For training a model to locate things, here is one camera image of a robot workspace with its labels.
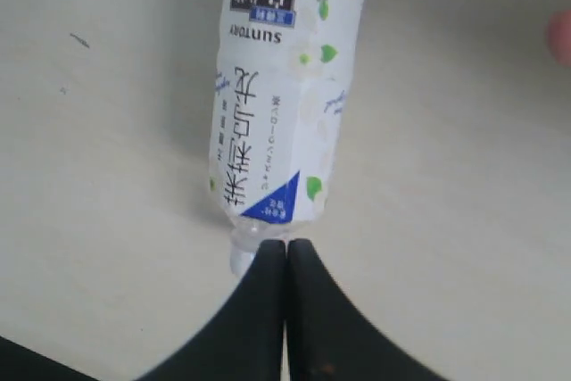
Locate open receiving human hand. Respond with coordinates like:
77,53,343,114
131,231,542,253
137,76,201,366
547,10,570,66

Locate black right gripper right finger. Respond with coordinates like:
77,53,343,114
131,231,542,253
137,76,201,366
285,239,442,381

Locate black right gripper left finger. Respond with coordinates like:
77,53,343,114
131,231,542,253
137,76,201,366
141,240,286,381

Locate clear Suntory bottle white label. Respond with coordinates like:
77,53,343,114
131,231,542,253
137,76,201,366
209,0,365,276

